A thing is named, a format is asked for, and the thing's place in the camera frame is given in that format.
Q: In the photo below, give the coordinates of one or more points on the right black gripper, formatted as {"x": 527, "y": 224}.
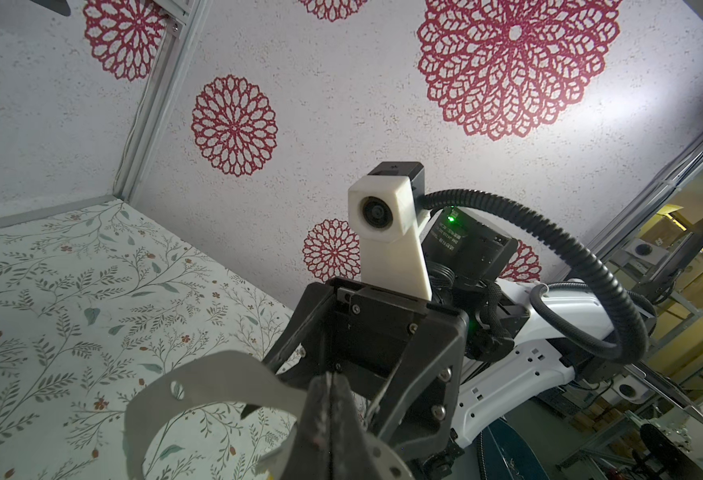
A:
{"x": 402, "y": 352}

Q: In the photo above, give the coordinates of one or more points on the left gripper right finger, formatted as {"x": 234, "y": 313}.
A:
{"x": 350, "y": 456}

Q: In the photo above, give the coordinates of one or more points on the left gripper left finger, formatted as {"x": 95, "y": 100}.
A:
{"x": 310, "y": 457}

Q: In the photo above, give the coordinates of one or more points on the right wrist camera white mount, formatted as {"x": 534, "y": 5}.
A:
{"x": 383, "y": 212}

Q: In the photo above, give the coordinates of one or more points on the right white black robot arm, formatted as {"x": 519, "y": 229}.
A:
{"x": 512, "y": 354}

